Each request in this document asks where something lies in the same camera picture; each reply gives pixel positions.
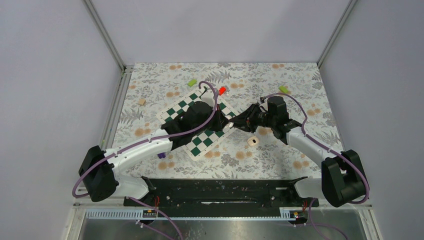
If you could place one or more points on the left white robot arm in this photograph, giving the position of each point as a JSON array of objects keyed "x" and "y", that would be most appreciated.
[{"x": 102, "y": 172}]

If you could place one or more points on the white earbud case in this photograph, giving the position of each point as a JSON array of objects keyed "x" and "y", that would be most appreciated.
[{"x": 229, "y": 124}]

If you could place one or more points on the red block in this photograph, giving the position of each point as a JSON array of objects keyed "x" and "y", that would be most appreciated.
[{"x": 222, "y": 91}]

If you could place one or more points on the green block left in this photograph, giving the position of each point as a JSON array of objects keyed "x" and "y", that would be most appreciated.
[{"x": 192, "y": 82}]

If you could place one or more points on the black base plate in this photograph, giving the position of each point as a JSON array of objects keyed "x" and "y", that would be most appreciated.
[{"x": 224, "y": 197}]

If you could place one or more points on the beige earbud charging case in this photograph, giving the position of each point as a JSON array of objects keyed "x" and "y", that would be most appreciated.
[{"x": 253, "y": 141}]

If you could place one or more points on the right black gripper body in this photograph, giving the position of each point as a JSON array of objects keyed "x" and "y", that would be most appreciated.
[{"x": 264, "y": 119}]

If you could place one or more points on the floral patterned table mat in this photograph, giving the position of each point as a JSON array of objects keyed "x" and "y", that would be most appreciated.
[{"x": 161, "y": 84}]

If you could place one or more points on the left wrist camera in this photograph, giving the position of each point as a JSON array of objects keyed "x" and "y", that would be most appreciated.
[{"x": 208, "y": 96}]

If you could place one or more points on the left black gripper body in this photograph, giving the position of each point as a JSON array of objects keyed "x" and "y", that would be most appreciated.
[{"x": 215, "y": 125}]

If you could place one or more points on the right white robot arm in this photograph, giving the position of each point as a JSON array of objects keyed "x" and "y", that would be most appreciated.
[{"x": 342, "y": 180}]

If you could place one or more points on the green block right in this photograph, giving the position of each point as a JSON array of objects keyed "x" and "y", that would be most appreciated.
[{"x": 283, "y": 89}]

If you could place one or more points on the green white purple block stack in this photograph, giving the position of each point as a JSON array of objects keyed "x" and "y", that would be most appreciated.
[{"x": 161, "y": 155}]

